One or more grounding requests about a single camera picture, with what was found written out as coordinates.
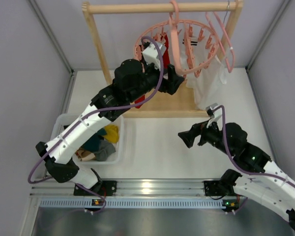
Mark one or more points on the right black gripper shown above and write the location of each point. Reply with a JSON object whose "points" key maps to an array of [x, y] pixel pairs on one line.
{"points": [[201, 135]]}

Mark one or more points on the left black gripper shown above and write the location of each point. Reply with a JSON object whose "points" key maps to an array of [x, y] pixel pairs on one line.
{"points": [[167, 82]]}

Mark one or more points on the dark teal sock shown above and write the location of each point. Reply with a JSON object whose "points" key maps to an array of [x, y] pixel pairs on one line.
{"points": [[93, 143]]}

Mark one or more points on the red sock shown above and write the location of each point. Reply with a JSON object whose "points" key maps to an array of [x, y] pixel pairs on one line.
{"points": [[165, 41], [139, 101]]}

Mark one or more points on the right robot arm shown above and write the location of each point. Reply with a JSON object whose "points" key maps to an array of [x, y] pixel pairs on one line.
{"points": [[253, 173]]}

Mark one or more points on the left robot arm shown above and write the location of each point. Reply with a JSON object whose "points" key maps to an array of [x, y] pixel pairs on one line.
{"points": [[132, 80]]}

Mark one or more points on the pink round clip hanger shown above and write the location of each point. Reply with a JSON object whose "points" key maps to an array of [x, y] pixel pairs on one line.
{"points": [[176, 29]]}

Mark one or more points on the wooden clothes rack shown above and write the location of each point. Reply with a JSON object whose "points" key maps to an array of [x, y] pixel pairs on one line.
{"points": [[156, 104]]}

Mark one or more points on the white cloth garment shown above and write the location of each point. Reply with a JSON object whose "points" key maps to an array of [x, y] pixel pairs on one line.
{"points": [[207, 86]]}

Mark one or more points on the white sock with stripes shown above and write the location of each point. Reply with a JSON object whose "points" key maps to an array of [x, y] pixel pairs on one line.
{"points": [[187, 57]]}

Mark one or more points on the yellow sock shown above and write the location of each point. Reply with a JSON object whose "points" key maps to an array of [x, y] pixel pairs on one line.
{"points": [[112, 133]]}

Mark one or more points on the grey sock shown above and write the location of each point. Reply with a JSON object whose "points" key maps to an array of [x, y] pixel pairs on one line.
{"points": [[106, 149]]}

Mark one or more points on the brown striped sock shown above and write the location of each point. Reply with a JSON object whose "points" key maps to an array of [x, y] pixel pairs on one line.
{"points": [[85, 155]]}

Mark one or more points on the white plastic basket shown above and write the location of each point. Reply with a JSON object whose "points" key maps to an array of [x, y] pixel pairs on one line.
{"points": [[67, 119]]}

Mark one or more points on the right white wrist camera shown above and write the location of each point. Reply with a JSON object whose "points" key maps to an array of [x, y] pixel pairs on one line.
{"points": [[214, 112]]}

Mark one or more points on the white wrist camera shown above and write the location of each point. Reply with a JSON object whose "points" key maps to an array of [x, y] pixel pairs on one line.
{"points": [[214, 112], [150, 55]]}

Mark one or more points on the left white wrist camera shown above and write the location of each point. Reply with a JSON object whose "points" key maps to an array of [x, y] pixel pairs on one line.
{"points": [[150, 55]]}

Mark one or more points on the aluminium mounting rail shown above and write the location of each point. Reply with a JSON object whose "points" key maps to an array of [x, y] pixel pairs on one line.
{"points": [[128, 188]]}

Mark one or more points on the pink wire clothes hanger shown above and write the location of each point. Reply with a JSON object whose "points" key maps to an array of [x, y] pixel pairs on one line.
{"points": [[225, 52]]}

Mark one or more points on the white slotted cable duct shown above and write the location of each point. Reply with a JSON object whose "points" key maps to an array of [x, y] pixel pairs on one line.
{"points": [[135, 203]]}

